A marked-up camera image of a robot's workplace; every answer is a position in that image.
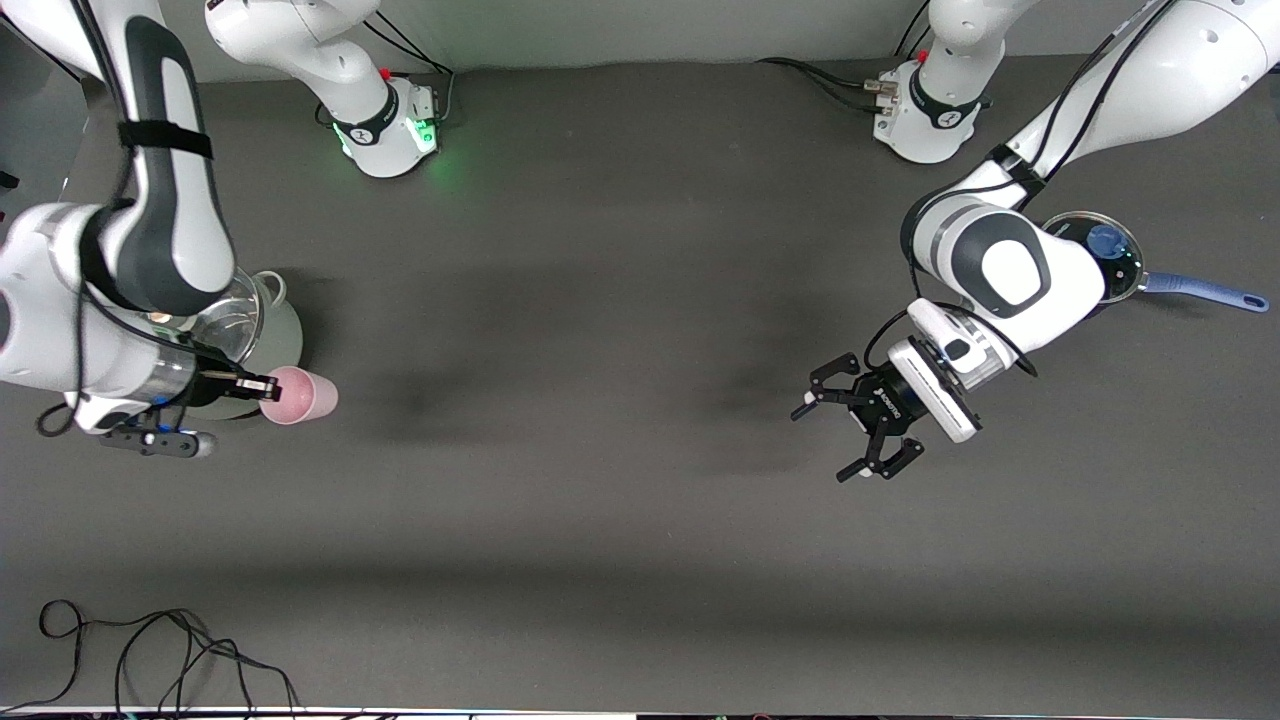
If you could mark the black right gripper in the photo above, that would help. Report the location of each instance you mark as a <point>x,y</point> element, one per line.
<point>212,385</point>

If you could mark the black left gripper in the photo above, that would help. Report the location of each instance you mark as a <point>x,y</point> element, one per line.
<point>893,401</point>

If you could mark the pink plastic cup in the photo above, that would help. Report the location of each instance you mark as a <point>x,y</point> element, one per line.
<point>305,398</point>

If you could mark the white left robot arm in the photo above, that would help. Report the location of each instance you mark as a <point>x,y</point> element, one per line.
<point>1010,265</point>

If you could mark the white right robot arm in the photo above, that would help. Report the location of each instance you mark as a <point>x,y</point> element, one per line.
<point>170,200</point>

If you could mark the grey-green cooking pot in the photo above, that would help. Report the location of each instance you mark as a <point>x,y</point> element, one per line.
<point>282,345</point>

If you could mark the glass pot lid beige knob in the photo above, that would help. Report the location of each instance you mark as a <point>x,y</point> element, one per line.
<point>238,325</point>

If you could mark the glass saucepan lid blue knob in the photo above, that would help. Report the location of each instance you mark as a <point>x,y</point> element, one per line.
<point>1105,240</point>

